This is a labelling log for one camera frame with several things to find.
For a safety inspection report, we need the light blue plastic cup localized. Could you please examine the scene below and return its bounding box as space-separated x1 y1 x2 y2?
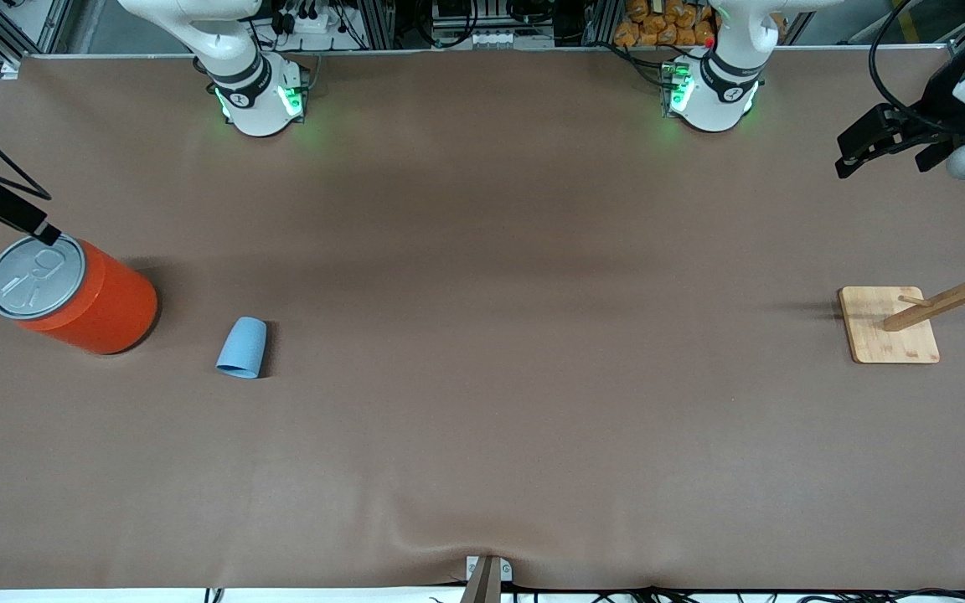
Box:
215 317 268 379

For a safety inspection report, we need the white power strip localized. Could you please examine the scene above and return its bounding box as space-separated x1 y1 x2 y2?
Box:
277 0 341 34

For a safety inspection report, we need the bag of orange snacks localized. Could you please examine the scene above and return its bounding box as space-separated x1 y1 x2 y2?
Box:
614 0 718 47

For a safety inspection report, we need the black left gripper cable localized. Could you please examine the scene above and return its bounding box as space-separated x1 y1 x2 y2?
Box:
868 0 957 135

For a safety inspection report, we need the wooden mug tree stand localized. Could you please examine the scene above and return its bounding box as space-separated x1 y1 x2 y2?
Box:
839 228 965 365

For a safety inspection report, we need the orange can with grey lid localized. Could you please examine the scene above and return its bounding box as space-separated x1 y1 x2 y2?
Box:
0 232 159 356

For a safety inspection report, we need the brown table mat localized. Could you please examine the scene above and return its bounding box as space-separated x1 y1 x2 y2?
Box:
0 46 965 591

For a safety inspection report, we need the aluminium frame profile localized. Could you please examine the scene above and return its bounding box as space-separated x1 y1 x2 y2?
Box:
0 0 73 70

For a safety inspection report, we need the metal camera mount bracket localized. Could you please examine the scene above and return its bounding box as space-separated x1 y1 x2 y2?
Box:
459 554 513 603

